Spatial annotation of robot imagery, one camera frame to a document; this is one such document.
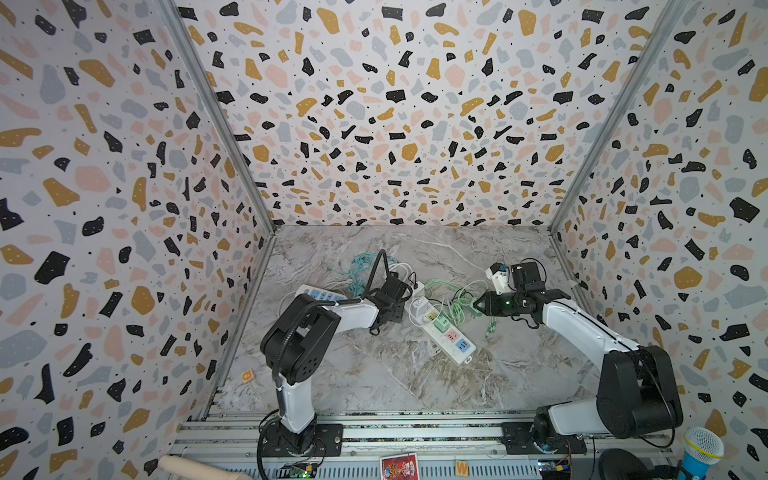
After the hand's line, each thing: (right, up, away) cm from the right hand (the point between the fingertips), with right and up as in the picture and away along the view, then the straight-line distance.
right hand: (480, 303), depth 89 cm
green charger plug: (-12, -6, -1) cm, 13 cm away
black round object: (+27, -34, -20) cm, 48 cm away
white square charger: (-18, +4, +5) cm, 19 cm away
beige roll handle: (-74, -35, -19) cm, 84 cm away
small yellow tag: (-9, -36, -18) cm, 41 cm away
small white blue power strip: (-50, +2, +8) cm, 51 cm away
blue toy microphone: (+28, -18, -38) cm, 51 cm away
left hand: (-24, -2, +9) cm, 26 cm away
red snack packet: (-23, -35, -20) cm, 46 cm away
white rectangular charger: (-14, -4, +6) cm, 16 cm away
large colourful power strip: (-8, -11, +1) cm, 14 cm away
